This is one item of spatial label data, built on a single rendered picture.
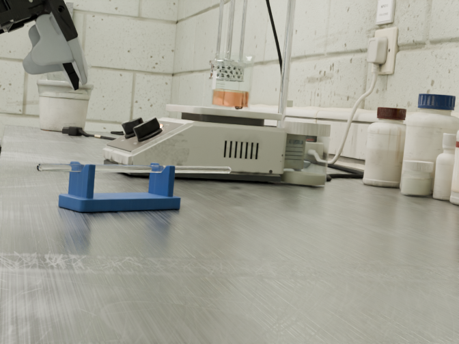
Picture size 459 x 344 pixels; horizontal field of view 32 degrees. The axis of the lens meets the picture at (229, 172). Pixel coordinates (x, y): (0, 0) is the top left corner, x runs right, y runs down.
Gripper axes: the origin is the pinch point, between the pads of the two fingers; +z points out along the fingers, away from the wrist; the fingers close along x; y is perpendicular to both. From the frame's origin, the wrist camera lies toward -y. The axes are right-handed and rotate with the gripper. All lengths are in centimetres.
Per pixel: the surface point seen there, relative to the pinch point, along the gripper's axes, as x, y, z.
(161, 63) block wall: -225, -102, -7
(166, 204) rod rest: 34.4, 8.7, 14.7
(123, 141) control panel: 1.1, -0.9, 9.6
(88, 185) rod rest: 37.1, 14.4, 10.4
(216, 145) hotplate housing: 9.2, -8.4, 14.5
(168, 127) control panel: 6.2, -5.0, 10.2
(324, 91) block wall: -56, -66, 20
